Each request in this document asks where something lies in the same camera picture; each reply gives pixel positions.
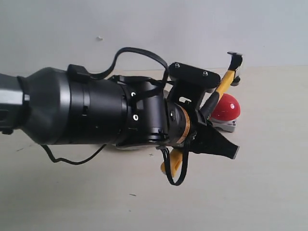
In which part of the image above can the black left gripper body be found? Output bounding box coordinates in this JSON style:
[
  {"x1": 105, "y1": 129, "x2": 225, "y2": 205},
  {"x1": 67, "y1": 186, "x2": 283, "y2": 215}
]
[{"x1": 166, "y1": 101, "x2": 212, "y2": 152}]

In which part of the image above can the yellow black claw hammer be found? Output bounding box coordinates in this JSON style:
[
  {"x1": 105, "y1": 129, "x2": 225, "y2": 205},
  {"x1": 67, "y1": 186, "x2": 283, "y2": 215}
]
[{"x1": 161, "y1": 51, "x2": 243, "y2": 185}]

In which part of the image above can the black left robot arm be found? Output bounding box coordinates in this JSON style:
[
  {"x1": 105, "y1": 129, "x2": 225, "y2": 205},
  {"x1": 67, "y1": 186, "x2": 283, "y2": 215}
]
[{"x1": 0, "y1": 63, "x2": 239, "y2": 159}]

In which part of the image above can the red dome push button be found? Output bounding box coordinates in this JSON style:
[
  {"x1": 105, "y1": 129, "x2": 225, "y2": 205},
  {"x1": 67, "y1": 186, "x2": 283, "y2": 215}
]
[{"x1": 210, "y1": 93, "x2": 241, "y2": 133}]

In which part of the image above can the round steel plate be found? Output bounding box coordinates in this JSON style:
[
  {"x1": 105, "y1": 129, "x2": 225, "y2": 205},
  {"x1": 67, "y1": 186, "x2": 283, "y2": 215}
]
[{"x1": 103, "y1": 86, "x2": 174, "y2": 151}]

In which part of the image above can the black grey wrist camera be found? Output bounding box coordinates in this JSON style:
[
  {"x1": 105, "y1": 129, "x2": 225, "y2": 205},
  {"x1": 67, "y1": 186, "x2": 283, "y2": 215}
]
[{"x1": 167, "y1": 62, "x2": 220, "y2": 110}]

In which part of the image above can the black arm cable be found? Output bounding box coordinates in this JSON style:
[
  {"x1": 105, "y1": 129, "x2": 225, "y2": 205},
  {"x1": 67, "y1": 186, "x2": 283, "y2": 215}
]
[{"x1": 91, "y1": 47, "x2": 169, "y2": 97}]

